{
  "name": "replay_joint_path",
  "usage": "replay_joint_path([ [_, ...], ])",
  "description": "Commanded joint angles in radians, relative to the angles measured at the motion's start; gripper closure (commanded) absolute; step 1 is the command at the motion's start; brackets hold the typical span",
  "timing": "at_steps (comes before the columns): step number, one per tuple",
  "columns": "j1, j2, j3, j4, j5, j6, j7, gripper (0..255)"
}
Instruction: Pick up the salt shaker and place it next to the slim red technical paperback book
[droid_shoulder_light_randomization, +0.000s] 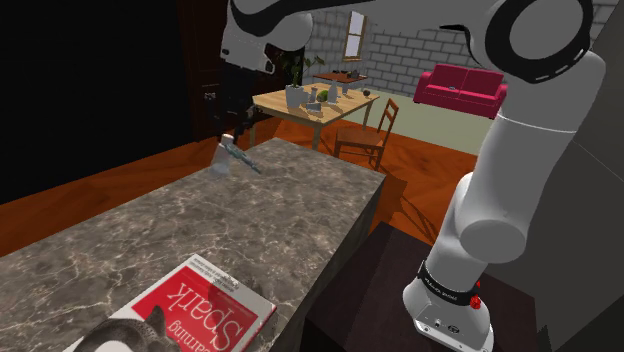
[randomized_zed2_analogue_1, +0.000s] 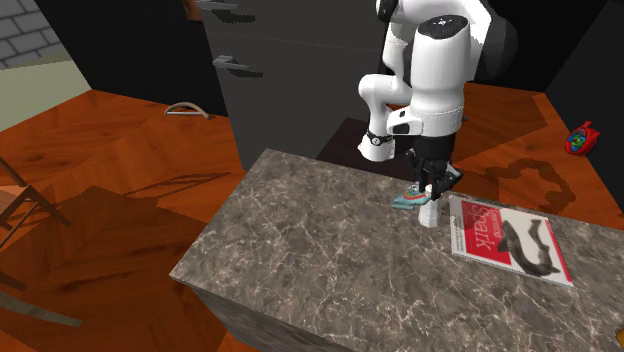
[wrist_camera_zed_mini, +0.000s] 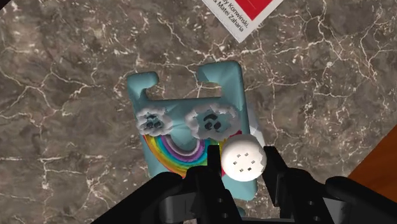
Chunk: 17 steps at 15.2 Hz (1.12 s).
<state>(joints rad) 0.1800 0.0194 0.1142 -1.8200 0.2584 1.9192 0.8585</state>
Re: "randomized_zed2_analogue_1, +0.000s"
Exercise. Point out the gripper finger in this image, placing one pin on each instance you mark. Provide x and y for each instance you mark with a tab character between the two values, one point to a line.
419	170
442	184

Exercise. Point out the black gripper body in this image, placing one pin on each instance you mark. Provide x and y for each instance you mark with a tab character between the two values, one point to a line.
435	146

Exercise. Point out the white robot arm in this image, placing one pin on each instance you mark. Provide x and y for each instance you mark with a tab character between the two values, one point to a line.
434	78

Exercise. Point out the small white bottle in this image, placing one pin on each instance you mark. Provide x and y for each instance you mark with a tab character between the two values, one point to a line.
429	212

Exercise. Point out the teal flat book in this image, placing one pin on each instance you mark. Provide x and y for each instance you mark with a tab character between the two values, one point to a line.
405	199

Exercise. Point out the red and white book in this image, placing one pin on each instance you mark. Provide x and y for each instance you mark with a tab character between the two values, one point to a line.
492	234

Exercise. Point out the dark robot stand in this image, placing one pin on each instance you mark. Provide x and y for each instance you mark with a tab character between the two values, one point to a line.
341	144

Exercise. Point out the red toy phone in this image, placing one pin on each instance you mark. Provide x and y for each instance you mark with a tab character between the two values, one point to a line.
580	139

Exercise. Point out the dark grey refrigerator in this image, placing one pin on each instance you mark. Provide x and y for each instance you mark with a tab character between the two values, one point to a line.
292	73

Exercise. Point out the grey curved hanger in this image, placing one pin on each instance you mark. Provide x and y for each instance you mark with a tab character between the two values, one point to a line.
187	108

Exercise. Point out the brown wooden chair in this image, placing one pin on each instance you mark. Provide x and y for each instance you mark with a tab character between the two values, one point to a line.
24	195

